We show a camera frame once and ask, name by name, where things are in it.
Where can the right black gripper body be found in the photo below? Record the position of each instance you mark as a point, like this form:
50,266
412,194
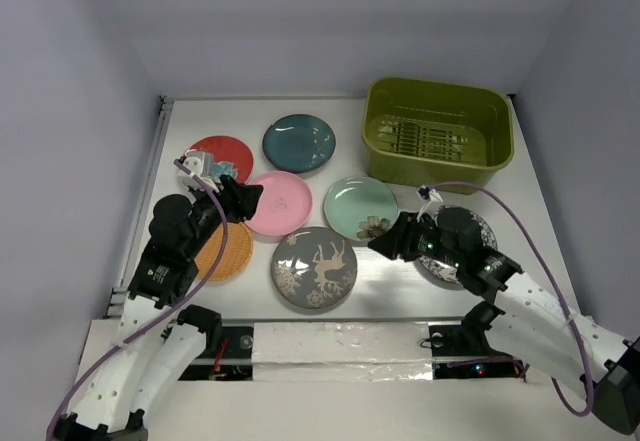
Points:
429,238

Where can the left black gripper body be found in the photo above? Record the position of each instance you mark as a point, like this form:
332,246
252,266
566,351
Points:
209,215

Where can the blue white floral plate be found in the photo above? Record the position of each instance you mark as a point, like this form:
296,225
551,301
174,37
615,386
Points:
444,270

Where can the pink plate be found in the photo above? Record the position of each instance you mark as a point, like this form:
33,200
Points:
284,205

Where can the red plate with teal flower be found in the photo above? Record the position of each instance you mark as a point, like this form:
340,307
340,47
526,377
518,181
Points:
232,156

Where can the orange woven plate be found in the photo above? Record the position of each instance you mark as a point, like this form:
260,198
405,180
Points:
236,255

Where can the mint green flower plate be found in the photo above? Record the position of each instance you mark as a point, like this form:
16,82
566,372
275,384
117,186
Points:
360,208

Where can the dark teal blossom plate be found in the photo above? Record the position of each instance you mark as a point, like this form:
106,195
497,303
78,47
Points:
299,143

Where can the grey deer plate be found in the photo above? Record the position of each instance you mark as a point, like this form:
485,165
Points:
314,268

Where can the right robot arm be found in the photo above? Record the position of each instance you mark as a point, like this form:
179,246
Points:
518,317

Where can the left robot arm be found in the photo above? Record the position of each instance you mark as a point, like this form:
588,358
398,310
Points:
160,331

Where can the green plastic bin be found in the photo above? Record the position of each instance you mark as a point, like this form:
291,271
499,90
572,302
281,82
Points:
419,132

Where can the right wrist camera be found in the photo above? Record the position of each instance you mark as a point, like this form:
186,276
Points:
432,201

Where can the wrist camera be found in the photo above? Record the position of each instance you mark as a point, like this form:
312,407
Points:
200,164
432,201

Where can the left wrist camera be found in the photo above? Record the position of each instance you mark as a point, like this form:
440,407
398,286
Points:
200,164

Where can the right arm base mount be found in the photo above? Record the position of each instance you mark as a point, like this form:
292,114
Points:
457,355

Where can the aluminium frame rail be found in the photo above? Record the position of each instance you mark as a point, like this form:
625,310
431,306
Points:
134,237

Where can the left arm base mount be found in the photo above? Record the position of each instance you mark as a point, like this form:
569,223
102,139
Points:
231,360

